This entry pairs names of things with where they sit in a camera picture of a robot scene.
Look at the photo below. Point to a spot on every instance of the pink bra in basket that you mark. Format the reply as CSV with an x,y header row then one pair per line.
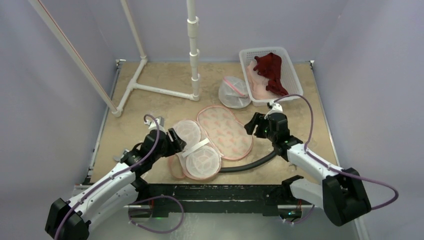
x,y
258,84

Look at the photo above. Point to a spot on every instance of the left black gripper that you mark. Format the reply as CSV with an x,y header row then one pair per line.
x,y
176,144

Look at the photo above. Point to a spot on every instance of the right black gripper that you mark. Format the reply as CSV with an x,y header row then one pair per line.
x,y
259,124

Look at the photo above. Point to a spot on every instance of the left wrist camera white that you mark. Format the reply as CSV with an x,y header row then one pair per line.
x,y
157,124

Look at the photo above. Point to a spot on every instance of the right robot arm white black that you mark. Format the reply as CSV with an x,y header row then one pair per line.
x,y
339,192

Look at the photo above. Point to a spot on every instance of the dark red bra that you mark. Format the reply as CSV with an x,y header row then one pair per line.
x,y
269,66

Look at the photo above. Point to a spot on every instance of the white plastic basket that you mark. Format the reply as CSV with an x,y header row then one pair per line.
x,y
289,77

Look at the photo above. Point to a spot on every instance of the floral mesh laundry bag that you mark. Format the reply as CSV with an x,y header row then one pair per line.
x,y
216,135

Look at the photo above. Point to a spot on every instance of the white pvc pipe rack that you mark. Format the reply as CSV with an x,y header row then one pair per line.
x,y
117,110

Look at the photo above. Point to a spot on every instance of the white mesh laundry bag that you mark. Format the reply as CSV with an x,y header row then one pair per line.
x,y
233,93

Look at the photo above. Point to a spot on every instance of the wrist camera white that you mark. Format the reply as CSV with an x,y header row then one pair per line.
x,y
157,124
274,107

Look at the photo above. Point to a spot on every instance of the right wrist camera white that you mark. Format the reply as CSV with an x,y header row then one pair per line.
x,y
274,107

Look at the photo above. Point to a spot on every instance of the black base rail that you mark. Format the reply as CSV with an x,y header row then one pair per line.
x,y
269,200

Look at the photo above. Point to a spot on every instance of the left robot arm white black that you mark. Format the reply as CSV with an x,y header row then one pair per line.
x,y
75,218

